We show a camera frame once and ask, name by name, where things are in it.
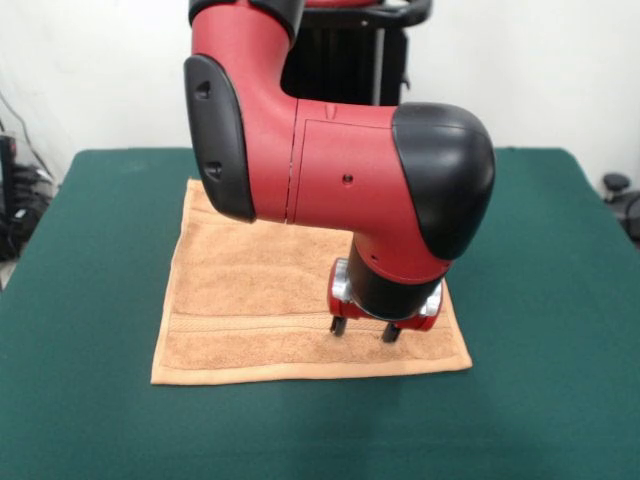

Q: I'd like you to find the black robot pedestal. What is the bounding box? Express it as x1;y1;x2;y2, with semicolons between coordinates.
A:
282;0;434;107

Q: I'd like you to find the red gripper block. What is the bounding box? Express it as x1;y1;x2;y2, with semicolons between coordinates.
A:
327;293;444;345

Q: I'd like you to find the black box with red light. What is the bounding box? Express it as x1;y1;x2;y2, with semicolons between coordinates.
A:
0;133;20;224

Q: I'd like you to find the black cable bundle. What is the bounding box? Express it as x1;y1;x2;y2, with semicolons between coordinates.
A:
0;164;57;262

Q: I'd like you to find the tan terry towel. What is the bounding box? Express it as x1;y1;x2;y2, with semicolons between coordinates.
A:
150;178;474;386

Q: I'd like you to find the dark green table cloth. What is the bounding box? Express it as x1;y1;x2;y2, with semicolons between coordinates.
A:
0;147;640;480

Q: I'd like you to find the gray stand base black knob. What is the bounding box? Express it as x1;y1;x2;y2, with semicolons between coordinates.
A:
601;172;640;236

